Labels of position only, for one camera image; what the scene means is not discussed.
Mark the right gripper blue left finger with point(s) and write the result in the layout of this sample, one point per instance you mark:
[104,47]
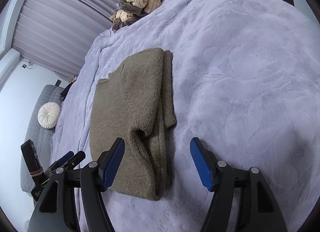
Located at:
[93,179]

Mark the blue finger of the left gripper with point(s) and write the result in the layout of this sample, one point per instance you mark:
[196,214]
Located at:
[70,165]
[60,162]

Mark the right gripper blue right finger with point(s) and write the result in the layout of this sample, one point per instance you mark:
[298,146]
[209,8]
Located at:
[258,208]

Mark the olive brown knit sweater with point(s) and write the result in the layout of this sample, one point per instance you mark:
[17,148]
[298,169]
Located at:
[135,103]

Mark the grey quilted headboard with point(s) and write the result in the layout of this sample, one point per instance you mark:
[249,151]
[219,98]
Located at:
[41,137]

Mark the round white pleated cushion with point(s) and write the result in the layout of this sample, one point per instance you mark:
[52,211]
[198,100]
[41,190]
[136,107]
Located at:
[48,115]

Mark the lavender plush bed blanket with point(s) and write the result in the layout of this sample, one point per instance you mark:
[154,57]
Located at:
[246,83]

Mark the pale grey pleated curtain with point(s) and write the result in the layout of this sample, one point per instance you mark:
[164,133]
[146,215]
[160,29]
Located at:
[57,34]

